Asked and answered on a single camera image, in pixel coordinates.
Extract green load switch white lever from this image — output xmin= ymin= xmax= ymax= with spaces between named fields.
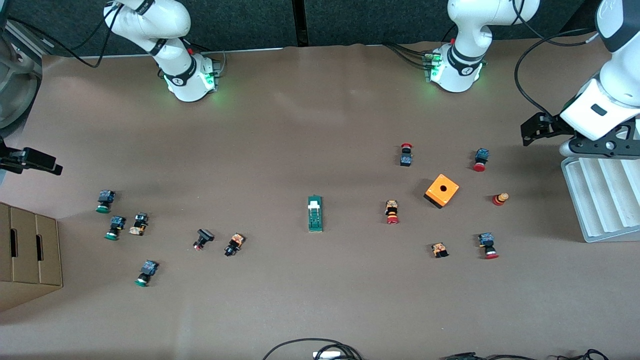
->
xmin=307 ymin=194 xmax=325 ymax=233

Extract white ridged plastic tray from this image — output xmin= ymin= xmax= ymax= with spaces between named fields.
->
xmin=561 ymin=156 xmax=640 ymax=244

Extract green push button blue block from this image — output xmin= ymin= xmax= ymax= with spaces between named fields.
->
xmin=95 ymin=189 xmax=117 ymax=214
xmin=104 ymin=215 xmax=127 ymax=241
xmin=134 ymin=259 xmax=160 ymax=288

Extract grey round machine base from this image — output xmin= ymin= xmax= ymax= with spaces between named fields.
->
xmin=0 ymin=30 xmax=43 ymax=132

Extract brown cardboard box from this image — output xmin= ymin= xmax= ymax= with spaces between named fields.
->
xmin=0 ymin=201 xmax=64 ymax=313

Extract black square push button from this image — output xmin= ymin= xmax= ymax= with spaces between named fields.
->
xmin=192 ymin=228 xmax=216 ymax=251

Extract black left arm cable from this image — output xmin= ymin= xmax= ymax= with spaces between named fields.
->
xmin=514 ymin=27 xmax=601 ymax=121

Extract black cream selector switch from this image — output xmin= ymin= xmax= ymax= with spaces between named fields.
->
xmin=128 ymin=212 xmax=149 ymax=237

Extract orange button enclosure box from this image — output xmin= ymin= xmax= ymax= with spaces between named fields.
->
xmin=423 ymin=173 xmax=460 ymax=210

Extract aluminium frame bar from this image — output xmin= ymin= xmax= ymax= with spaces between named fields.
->
xmin=2 ymin=17 xmax=45 ymax=58

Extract black base cable bundle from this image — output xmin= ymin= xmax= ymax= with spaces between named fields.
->
xmin=385 ymin=42 xmax=432 ymax=71

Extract black switch orange block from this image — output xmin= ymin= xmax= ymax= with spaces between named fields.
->
xmin=223 ymin=232 xmax=246 ymax=258

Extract black thin cables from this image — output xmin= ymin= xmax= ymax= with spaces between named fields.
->
xmin=440 ymin=349 xmax=611 ymax=360

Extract black divider post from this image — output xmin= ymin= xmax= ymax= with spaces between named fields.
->
xmin=292 ymin=0 xmax=308 ymax=47

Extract black looped cable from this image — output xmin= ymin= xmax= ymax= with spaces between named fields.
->
xmin=262 ymin=338 xmax=363 ymax=360

